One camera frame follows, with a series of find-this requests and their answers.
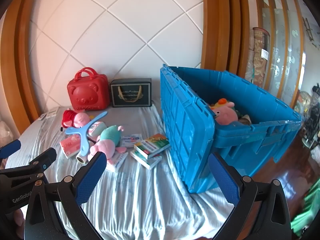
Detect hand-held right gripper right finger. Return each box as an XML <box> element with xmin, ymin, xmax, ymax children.
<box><xmin>208</xmin><ymin>152</ymin><xmax>292</xmax><ymax>240</ymax></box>

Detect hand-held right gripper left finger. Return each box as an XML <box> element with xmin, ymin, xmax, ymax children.
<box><xmin>24</xmin><ymin>152</ymin><xmax>107</xmax><ymax>240</ymax></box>

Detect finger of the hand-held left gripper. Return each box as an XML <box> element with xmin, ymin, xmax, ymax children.
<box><xmin>28</xmin><ymin>147</ymin><xmax>57</xmax><ymax>175</ymax></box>
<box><xmin>0</xmin><ymin>139</ymin><xmax>22</xmax><ymax>159</ymax></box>

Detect pink pig plush teal shirt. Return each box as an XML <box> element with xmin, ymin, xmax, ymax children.
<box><xmin>90</xmin><ymin>125</ymin><xmax>127</xmax><ymax>160</ymax></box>

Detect blue plastic storage crate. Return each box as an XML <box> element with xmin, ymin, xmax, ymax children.
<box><xmin>160</xmin><ymin>64</ymin><xmax>303</xmax><ymax>194</ymax></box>

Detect clear plastic bag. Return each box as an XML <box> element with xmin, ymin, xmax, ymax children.
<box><xmin>0</xmin><ymin>120</ymin><xmax>13</xmax><ymax>147</ymax></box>

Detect small pink tissue pack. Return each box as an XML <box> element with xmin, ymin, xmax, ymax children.
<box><xmin>60</xmin><ymin>134</ymin><xmax>83</xmax><ymax>158</ymax></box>

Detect white flat printed packet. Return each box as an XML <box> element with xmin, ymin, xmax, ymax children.
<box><xmin>106</xmin><ymin>152</ymin><xmax>128</xmax><ymax>172</ymax></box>

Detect blue three-armed plastic massager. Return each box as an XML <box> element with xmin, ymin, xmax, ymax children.
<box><xmin>65</xmin><ymin>111</ymin><xmax>108</xmax><ymax>164</ymax></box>

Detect large pink white tissue pack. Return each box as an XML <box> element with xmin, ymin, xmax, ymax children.
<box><xmin>87</xmin><ymin>121</ymin><xmax>107</xmax><ymax>138</ymax></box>

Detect pink pig plush red dress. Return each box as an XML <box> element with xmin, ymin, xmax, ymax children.
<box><xmin>61</xmin><ymin>109</ymin><xmax>90</xmax><ymax>130</ymax></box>

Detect white packet with blue label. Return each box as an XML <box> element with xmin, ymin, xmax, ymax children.
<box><xmin>120</xmin><ymin>134</ymin><xmax>143</xmax><ymax>147</ymax></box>

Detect white green medicine box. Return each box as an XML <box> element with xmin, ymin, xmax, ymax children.
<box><xmin>134</xmin><ymin>142</ymin><xmax>163</xmax><ymax>158</ymax></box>
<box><xmin>130</xmin><ymin>151</ymin><xmax>162</xmax><ymax>170</ymax></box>

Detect large pink pig plush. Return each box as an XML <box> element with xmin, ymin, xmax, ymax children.
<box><xmin>210</xmin><ymin>102</ymin><xmax>239</xmax><ymax>126</ymax></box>

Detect red bear-face suitcase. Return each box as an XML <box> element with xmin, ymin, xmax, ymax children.
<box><xmin>67</xmin><ymin>67</ymin><xmax>110</xmax><ymax>112</ymax></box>

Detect green orange medicine box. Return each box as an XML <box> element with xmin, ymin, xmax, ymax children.
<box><xmin>142</xmin><ymin>134</ymin><xmax>171</xmax><ymax>153</ymax></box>

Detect green cloth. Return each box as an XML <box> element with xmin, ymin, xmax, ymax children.
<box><xmin>290</xmin><ymin>177</ymin><xmax>320</xmax><ymax>238</ymax></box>

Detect rolled patterned carpet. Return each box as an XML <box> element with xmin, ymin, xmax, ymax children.
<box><xmin>245</xmin><ymin>27</ymin><xmax>271</xmax><ymax>87</ymax></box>

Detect wooden glass partition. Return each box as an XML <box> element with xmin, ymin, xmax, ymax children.
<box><xmin>252</xmin><ymin>0</ymin><xmax>307</xmax><ymax>108</ymax></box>

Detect wooden headboard frame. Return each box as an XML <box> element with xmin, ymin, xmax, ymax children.
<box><xmin>0</xmin><ymin>0</ymin><xmax>48</xmax><ymax>130</ymax></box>

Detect dark gift bag gold handles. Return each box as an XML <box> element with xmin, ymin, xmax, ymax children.
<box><xmin>109</xmin><ymin>78</ymin><xmax>152</xmax><ymax>108</ymax></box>

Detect wooden door frame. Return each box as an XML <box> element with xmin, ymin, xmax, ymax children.
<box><xmin>200</xmin><ymin>0</ymin><xmax>252</xmax><ymax>80</ymax></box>

